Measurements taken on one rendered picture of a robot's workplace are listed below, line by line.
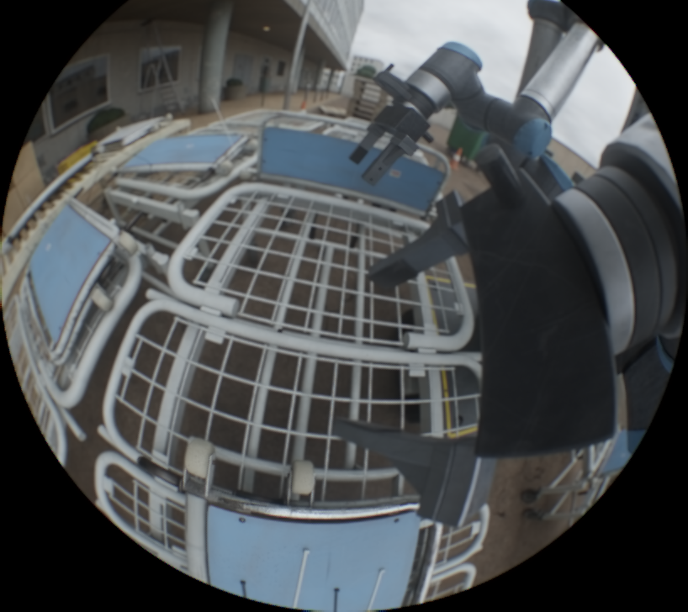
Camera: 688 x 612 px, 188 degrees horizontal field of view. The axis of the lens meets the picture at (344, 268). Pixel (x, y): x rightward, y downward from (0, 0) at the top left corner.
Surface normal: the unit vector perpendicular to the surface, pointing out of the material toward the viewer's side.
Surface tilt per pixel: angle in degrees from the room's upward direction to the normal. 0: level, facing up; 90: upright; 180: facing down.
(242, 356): 0
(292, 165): 90
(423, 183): 90
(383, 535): 4
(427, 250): 96
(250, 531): 4
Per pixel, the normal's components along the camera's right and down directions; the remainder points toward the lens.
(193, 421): 0.22, -0.63
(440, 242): -0.22, 0.78
